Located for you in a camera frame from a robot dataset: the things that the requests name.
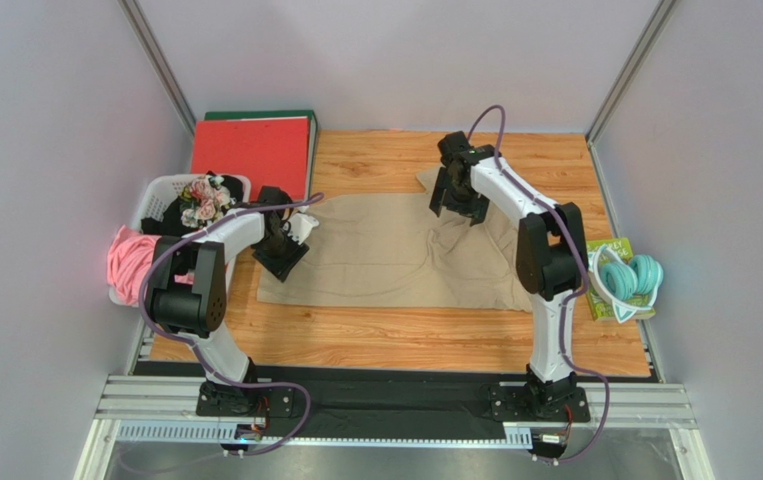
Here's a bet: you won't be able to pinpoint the teal cat-ear headphones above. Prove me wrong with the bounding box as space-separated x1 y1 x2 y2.
588 244 664 324

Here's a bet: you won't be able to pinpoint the beige t-shirt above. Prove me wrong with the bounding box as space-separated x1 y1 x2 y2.
256 168 532 312

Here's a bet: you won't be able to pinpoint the aluminium frame rail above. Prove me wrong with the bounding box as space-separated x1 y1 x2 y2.
75 363 713 479

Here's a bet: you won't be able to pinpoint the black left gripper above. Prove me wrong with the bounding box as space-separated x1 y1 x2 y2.
253 224 310 283

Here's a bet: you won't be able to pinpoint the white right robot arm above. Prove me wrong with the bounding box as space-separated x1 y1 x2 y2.
429 131 591 422

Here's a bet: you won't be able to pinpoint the green book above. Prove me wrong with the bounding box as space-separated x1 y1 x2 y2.
586 238 656 322

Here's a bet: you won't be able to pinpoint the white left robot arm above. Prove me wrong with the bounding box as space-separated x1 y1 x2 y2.
138 187 323 416

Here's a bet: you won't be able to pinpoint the black floral t-shirt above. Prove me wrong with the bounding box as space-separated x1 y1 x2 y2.
136 172 248 237

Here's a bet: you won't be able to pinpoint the green folder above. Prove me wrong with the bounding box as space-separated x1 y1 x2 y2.
203 109 320 204

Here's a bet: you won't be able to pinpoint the pink t-shirt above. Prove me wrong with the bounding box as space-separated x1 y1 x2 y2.
106 226 160 307

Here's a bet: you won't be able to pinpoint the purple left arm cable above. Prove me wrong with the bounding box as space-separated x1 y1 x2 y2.
137 192 326 457

